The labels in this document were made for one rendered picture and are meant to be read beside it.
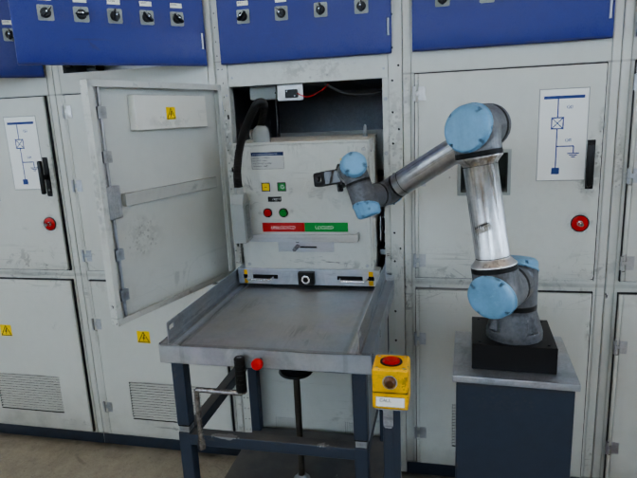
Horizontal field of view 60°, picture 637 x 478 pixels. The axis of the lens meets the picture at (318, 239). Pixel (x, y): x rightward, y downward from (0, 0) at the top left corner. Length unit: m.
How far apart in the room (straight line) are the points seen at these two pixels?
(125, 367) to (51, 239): 0.64
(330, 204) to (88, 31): 1.00
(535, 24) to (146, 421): 2.23
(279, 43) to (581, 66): 1.02
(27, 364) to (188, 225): 1.21
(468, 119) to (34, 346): 2.20
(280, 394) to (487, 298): 1.23
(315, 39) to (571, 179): 1.01
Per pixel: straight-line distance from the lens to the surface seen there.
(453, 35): 2.02
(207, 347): 1.63
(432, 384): 2.26
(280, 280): 2.08
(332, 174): 1.77
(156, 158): 1.95
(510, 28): 2.03
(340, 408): 2.38
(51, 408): 2.98
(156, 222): 1.95
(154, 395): 2.65
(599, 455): 2.48
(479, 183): 1.41
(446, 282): 2.13
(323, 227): 1.99
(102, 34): 2.12
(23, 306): 2.84
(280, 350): 1.55
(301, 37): 2.09
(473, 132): 1.38
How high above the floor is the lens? 1.45
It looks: 13 degrees down
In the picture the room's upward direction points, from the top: 3 degrees counter-clockwise
